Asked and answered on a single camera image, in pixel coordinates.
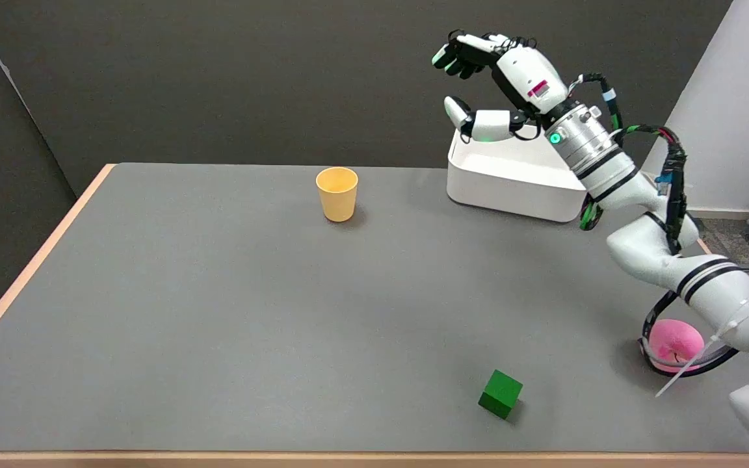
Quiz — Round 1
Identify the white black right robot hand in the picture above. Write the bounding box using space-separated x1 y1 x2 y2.
432 29 570 142

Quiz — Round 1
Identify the yellow plastic cup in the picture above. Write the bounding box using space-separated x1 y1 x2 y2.
316 167 359 223

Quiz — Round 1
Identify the white plastic bin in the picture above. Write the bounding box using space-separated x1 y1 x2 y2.
446 123 588 224

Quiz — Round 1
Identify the pink plush donut toy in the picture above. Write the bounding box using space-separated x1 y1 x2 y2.
648 318 705 372

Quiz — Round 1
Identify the green wooden cube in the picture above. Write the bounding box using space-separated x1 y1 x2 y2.
478 369 523 420

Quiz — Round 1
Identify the white zip tie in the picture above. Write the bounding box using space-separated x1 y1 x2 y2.
655 300 749 397

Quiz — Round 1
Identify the black cable with green tape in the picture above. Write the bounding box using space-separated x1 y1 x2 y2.
568 73 689 255

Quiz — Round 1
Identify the black grey cable loop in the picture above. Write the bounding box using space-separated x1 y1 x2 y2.
638 289 739 378

